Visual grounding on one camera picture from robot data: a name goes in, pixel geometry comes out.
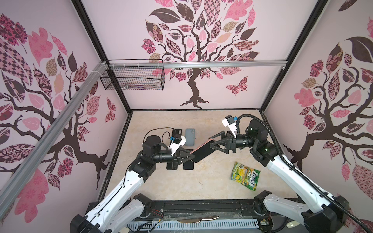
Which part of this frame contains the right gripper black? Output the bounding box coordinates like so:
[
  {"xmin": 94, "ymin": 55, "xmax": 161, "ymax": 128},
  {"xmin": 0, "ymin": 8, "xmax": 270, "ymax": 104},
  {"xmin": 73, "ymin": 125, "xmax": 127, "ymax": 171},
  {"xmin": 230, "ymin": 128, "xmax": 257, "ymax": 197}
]
[{"xmin": 209, "ymin": 130, "xmax": 256, "ymax": 156}]

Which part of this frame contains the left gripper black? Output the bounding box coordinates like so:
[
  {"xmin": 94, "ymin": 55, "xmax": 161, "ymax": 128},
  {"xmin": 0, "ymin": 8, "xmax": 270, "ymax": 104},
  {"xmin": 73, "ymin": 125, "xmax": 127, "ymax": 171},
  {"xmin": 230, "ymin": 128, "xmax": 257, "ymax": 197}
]
[{"xmin": 153, "ymin": 148, "xmax": 195, "ymax": 170}]

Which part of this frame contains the black phone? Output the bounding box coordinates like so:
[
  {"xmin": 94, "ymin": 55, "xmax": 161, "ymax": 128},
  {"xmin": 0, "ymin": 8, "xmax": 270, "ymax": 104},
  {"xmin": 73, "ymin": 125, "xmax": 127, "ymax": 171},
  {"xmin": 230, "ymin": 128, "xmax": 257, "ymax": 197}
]
[
  {"xmin": 183, "ymin": 161, "xmax": 194, "ymax": 170},
  {"xmin": 190, "ymin": 139, "xmax": 216, "ymax": 163}
]

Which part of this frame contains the black phone case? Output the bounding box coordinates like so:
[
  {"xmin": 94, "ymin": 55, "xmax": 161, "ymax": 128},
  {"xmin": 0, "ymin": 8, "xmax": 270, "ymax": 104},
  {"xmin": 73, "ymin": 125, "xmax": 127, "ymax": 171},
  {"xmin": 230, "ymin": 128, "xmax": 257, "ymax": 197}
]
[{"xmin": 172, "ymin": 128, "xmax": 182, "ymax": 135}]

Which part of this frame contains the light blue phone case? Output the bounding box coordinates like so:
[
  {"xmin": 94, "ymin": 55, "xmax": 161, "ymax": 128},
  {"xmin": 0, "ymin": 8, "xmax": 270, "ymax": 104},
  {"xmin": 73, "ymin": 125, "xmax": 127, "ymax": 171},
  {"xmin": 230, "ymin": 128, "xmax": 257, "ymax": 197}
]
[{"xmin": 185, "ymin": 128, "xmax": 196, "ymax": 147}]

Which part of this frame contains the black smartphone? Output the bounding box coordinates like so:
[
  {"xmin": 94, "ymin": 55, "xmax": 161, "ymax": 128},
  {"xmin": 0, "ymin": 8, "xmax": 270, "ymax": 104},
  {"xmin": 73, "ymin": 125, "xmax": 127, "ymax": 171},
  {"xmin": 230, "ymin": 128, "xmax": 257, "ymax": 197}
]
[{"xmin": 166, "ymin": 163, "xmax": 178, "ymax": 170}]

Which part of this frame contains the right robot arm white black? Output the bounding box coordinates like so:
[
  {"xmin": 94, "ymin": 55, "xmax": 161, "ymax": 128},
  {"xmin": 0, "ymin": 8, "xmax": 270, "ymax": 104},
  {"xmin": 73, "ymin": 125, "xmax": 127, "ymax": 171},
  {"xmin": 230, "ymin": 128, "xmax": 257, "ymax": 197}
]
[{"xmin": 210, "ymin": 116, "xmax": 349, "ymax": 233}]

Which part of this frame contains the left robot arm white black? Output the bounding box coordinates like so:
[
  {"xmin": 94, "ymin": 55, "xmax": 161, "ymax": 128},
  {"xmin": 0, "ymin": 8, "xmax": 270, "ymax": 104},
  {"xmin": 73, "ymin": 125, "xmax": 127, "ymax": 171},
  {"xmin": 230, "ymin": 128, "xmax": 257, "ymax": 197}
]
[{"xmin": 70, "ymin": 134, "xmax": 194, "ymax": 233}]

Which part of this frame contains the green yellow candy bag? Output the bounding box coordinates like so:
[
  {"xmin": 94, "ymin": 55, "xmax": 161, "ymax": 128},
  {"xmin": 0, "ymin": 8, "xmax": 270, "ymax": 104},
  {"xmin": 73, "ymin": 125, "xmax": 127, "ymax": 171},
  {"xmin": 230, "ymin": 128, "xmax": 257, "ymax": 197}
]
[{"xmin": 230, "ymin": 162, "xmax": 260, "ymax": 191}]

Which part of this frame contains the wooden knife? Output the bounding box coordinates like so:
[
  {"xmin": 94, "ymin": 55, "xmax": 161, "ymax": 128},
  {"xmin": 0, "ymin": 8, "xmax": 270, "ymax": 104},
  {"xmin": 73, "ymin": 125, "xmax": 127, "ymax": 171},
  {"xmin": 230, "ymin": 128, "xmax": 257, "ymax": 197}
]
[{"xmin": 178, "ymin": 216, "xmax": 220, "ymax": 224}]

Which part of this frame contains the white spoon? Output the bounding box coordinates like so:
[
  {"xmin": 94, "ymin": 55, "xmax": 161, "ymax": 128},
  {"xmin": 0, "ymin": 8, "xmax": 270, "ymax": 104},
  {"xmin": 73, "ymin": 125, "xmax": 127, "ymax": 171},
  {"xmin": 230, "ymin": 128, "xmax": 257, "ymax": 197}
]
[{"xmin": 286, "ymin": 220, "xmax": 301, "ymax": 228}]

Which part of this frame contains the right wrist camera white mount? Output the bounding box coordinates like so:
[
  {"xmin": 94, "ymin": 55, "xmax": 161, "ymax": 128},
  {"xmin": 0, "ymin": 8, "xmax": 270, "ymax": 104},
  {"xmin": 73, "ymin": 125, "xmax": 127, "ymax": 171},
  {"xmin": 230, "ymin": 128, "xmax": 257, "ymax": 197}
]
[{"xmin": 222, "ymin": 115, "xmax": 238, "ymax": 138}]

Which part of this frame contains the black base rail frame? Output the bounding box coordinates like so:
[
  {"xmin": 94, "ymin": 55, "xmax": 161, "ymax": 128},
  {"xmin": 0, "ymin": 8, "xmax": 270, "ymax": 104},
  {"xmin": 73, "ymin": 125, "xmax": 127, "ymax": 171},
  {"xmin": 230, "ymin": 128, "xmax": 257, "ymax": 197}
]
[{"xmin": 110, "ymin": 198, "xmax": 292, "ymax": 231}]

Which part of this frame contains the white perforated cable tray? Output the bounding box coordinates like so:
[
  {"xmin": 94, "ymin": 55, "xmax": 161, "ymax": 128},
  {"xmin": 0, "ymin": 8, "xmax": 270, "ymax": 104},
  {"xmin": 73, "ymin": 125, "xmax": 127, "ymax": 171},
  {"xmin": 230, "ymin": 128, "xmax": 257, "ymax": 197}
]
[{"xmin": 125, "ymin": 219, "xmax": 259, "ymax": 232}]

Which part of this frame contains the black wire basket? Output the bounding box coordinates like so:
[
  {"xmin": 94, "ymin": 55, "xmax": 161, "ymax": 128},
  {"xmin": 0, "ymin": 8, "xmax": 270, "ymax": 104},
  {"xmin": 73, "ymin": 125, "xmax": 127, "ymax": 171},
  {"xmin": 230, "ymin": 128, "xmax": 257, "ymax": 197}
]
[{"xmin": 100, "ymin": 58, "xmax": 166, "ymax": 91}]

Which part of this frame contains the aluminium rail back wall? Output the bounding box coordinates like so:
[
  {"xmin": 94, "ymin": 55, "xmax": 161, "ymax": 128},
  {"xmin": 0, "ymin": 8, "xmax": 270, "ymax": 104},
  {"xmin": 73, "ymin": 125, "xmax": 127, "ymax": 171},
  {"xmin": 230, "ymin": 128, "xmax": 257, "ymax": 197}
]
[{"xmin": 109, "ymin": 60, "xmax": 287, "ymax": 69}]

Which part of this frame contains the aluminium rail wall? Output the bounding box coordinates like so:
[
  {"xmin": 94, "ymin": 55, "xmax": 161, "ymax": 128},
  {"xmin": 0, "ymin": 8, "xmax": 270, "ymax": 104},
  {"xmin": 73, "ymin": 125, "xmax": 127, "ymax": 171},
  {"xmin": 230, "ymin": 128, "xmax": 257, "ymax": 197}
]
[
  {"xmin": 1, "ymin": 61, "xmax": 107, "ymax": 217},
  {"xmin": 109, "ymin": 60, "xmax": 287, "ymax": 69}
]

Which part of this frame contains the aluminium rail left wall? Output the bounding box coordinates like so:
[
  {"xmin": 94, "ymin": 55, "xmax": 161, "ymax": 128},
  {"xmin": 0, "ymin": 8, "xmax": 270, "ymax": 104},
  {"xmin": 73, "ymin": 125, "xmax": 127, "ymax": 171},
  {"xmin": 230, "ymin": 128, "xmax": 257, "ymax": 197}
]
[{"xmin": 1, "ymin": 61, "xmax": 107, "ymax": 217}]

